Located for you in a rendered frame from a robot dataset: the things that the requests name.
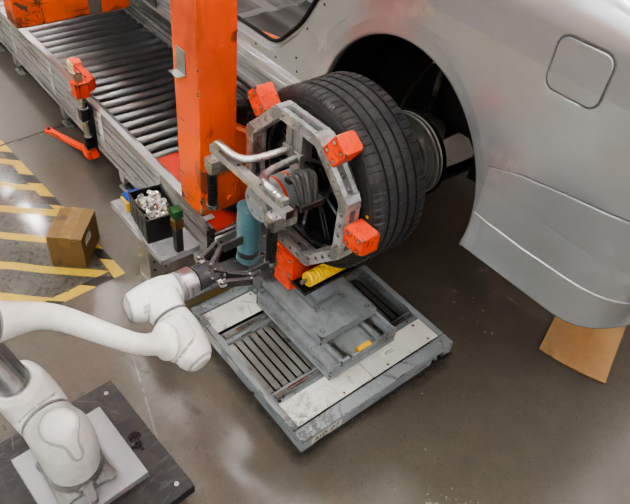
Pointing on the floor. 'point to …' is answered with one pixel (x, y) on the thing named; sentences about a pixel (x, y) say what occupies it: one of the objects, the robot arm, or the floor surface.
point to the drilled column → (150, 264)
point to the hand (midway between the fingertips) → (252, 253)
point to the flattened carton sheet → (583, 347)
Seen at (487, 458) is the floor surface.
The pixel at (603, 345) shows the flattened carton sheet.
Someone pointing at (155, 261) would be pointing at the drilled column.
